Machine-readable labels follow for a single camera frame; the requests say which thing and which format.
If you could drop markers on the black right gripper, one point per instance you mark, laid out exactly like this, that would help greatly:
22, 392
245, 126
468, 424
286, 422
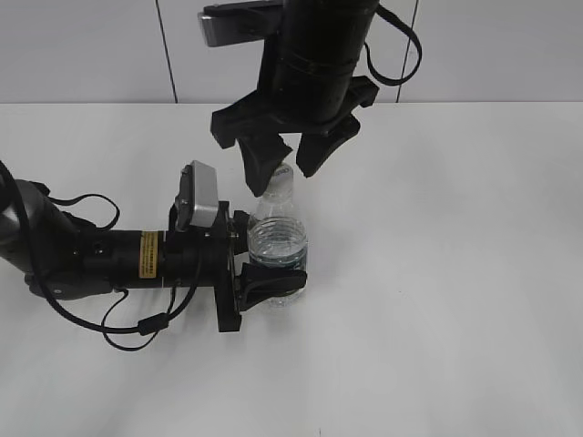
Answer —
289, 100

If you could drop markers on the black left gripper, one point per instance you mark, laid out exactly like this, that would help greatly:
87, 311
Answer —
199, 257

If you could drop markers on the clear cestbon water bottle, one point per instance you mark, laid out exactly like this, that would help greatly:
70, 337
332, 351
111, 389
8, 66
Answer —
277, 238

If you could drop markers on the white green bottle cap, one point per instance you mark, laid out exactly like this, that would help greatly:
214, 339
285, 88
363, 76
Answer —
281, 181

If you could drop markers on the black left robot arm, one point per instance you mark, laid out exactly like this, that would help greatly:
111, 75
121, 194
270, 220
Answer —
64, 257

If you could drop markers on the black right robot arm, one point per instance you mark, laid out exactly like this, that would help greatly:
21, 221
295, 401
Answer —
314, 36

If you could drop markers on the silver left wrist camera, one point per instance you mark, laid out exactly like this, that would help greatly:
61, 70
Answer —
197, 203

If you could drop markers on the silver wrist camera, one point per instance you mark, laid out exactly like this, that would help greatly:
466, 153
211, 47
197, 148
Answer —
239, 23
197, 203

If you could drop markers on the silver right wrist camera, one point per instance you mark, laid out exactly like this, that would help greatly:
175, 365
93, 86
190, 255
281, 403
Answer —
239, 23

